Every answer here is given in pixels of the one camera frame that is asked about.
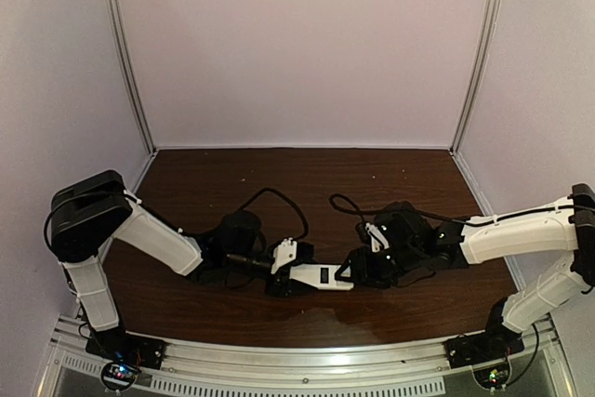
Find white remote control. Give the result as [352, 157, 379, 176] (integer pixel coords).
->
[289, 264, 354, 291]

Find left black camera cable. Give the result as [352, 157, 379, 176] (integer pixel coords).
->
[234, 188, 311, 243]

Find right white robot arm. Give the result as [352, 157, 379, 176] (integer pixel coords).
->
[270, 183, 594, 339]

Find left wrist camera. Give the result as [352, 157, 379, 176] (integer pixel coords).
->
[271, 238, 298, 275]

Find aluminium corner post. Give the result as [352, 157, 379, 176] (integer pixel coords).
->
[450, 0, 502, 156]
[106, 0, 157, 155]

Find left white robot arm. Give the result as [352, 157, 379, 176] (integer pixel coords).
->
[43, 170, 315, 355]

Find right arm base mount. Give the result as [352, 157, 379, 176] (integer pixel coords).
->
[443, 331, 524, 392]

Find right black camera cable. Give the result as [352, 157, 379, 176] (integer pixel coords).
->
[328, 192, 373, 226]

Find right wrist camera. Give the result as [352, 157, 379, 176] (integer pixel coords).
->
[355, 221, 390, 253]

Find left aluminium corner post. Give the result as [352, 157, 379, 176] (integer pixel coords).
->
[106, 0, 157, 155]

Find aluminium front rail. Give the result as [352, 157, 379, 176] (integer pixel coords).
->
[33, 316, 578, 396]

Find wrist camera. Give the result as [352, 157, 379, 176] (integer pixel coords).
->
[271, 238, 298, 275]
[355, 221, 390, 253]

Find right aluminium corner post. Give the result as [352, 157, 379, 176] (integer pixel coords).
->
[450, 0, 502, 156]

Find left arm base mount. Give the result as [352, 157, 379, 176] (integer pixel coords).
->
[85, 331, 166, 393]

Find black camera cable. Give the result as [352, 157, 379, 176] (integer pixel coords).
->
[234, 188, 311, 243]
[328, 192, 373, 226]

